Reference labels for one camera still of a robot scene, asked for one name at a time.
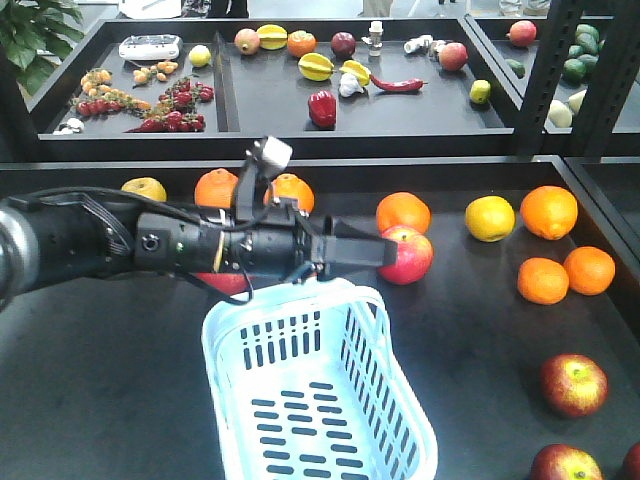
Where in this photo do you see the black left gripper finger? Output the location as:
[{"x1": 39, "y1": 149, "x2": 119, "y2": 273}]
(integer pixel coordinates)
[
  {"x1": 323, "y1": 216, "x2": 378, "y2": 238},
  {"x1": 321, "y1": 236, "x2": 398, "y2": 268}
]

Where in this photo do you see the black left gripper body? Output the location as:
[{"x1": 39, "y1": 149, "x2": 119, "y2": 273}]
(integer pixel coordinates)
[{"x1": 219, "y1": 197, "x2": 327, "y2": 280}]

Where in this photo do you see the red apple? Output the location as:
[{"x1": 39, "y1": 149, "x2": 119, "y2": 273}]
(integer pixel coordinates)
[
  {"x1": 529, "y1": 444, "x2": 604, "y2": 480},
  {"x1": 540, "y1": 354, "x2": 609, "y2": 418},
  {"x1": 194, "y1": 272, "x2": 249, "y2": 295},
  {"x1": 378, "y1": 225, "x2": 434, "y2": 286}
]

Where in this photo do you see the light blue plastic basket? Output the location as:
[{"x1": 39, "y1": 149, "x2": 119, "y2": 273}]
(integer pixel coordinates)
[{"x1": 201, "y1": 279, "x2": 438, "y2": 479}]

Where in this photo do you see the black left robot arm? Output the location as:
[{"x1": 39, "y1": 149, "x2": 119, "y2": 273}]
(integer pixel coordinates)
[{"x1": 1, "y1": 187, "x2": 399, "y2": 306}]

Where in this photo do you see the orange back centre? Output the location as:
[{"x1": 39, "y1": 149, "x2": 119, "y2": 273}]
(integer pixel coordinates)
[{"x1": 263, "y1": 173, "x2": 315, "y2": 214}]

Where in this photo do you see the orange behind centre apple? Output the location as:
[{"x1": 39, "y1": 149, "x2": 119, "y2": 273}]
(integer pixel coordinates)
[{"x1": 376, "y1": 191, "x2": 432, "y2": 233}]

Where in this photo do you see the orange back left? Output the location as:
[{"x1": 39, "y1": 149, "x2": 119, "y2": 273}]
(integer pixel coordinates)
[{"x1": 194, "y1": 168, "x2": 238, "y2": 209}]

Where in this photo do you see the red bell pepper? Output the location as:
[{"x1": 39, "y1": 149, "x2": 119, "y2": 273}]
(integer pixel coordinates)
[{"x1": 307, "y1": 90, "x2": 337, "y2": 128}]

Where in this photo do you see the white garlic bulb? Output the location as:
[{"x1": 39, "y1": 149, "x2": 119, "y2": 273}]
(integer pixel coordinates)
[{"x1": 338, "y1": 73, "x2": 364, "y2": 98}]

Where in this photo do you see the yellow pear fruit back left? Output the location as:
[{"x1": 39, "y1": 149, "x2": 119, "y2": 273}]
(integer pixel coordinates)
[{"x1": 120, "y1": 177, "x2": 168, "y2": 202}]

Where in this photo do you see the red chili pepper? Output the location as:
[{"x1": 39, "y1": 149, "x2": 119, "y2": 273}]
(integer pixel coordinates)
[{"x1": 370, "y1": 75, "x2": 426, "y2": 93}]

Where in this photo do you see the rear black display tray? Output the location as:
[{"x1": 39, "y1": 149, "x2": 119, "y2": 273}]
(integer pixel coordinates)
[{"x1": 27, "y1": 17, "x2": 640, "y2": 160}]

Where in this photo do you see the black wood fruit display table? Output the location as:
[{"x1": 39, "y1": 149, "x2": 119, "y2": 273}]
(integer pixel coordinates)
[{"x1": 1, "y1": 157, "x2": 639, "y2": 479}]

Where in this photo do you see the small orange right inner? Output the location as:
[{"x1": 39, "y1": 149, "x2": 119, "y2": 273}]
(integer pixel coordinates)
[{"x1": 517, "y1": 257, "x2": 569, "y2": 305}]

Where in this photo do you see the small orange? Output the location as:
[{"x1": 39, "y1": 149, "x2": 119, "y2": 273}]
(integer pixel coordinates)
[
  {"x1": 563, "y1": 246, "x2": 616, "y2": 296},
  {"x1": 517, "y1": 257, "x2": 569, "y2": 305}
]

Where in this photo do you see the large orange far right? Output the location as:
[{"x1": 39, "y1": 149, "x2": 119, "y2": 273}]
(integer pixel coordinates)
[{"x1": 519, "y1": 185, "x2": 578, "y2": 240}]

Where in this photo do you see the white device on tray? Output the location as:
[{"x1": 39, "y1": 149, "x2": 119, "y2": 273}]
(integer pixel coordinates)
[{"x1": 118, "y1": 34, "x2": 183, "y2": 61}]

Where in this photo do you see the small orange right lower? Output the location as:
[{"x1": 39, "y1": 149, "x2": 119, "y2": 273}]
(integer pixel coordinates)
[{"x1": 563, "y1": 246, "x2": 616, "y2": 296}]

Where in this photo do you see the green potted plant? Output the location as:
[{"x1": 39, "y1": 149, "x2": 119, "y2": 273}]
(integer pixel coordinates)
[{"x1": 1, "y1": 0, "x2": 84, "y2": 96}]

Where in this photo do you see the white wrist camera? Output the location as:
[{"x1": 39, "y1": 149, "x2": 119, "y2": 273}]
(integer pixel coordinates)
[{"x1": 251, "y1": 136, "x2": 293, "y2": 176}]

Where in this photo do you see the black metal rack post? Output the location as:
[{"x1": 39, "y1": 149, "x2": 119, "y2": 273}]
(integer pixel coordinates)
[{"x1": 512, "y1": 1, "x2": 639, "y2": 157}]

